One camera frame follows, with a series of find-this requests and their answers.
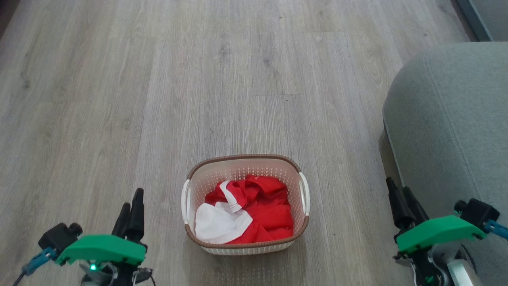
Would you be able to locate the blue left camera connector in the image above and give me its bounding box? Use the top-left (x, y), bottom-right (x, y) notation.
top-left (23, 247), bottom-right (57, 276)

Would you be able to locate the blue right camera connector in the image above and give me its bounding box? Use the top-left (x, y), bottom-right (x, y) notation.
top-left (483, 220), bottom-right (508, 241)

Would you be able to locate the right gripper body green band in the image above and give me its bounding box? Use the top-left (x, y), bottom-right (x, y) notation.
top-left (393, 215), bottom-right (487, 286)

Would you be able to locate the cream laundry basket brown rim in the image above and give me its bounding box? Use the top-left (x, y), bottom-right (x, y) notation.
top-left (181, 154), bottom-right (310, 255)

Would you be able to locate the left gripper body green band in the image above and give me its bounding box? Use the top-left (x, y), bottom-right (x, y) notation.
top-left (55, 234), bottom-right (154, 286)

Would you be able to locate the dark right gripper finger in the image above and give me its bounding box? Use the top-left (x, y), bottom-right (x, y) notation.
top-left (385, 176), bottom-right (416, 231)
top-left (402, 186), bottom-right (430, 224)

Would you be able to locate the blue grey furniture panel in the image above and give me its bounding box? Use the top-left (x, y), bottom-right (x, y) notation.
top-left (456, 0), bottom-right (508, 43)

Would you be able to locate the blue camera connector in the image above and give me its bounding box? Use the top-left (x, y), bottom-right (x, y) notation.
top-left (23, 247), bottom-right (57, 276)
top-left (483, 220), bottom-right (508, 241)

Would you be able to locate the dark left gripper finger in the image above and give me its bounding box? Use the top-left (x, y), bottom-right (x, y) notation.
top-left (127, 188), bottom-right (145, 242)
top-left (112, 202), bottom-right (131, 239)

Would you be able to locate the red and white garment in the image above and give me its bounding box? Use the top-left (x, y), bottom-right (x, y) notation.
top-left (194, 174), bottom-right (294, 245)

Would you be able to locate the grey fabric sofa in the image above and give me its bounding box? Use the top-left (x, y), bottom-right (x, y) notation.
top-left (382, 41), bottom-right (508, 286)

